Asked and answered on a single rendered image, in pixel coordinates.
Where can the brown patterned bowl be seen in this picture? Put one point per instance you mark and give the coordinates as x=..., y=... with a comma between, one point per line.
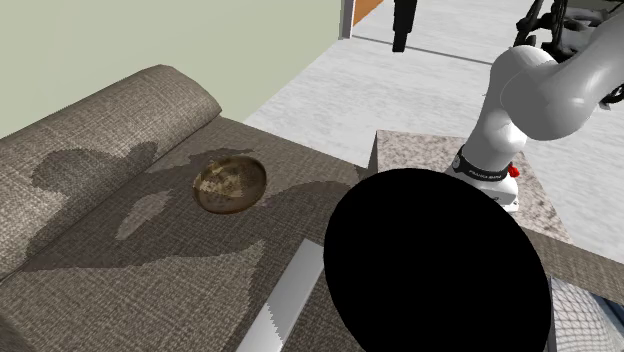
x=234, y=187

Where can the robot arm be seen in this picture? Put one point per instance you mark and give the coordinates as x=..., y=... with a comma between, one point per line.
x=536, y=92

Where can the black metal frame furniture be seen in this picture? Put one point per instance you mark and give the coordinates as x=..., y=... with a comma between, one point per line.
x=546, y=22

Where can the speckled grey robot stand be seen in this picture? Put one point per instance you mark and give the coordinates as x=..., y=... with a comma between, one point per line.
x=414, y=148

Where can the black upright post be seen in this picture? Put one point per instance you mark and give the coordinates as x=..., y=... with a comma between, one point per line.
x=403, y=22

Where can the grey-brown fabric sofa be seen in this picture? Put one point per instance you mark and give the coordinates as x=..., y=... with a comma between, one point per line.
x=122, y=292

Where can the white mesh patterned object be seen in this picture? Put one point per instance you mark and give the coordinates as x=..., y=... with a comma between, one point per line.
x=580, y=322

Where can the silver serrated knife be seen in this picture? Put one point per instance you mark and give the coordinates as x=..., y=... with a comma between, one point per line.
x=292, y=287

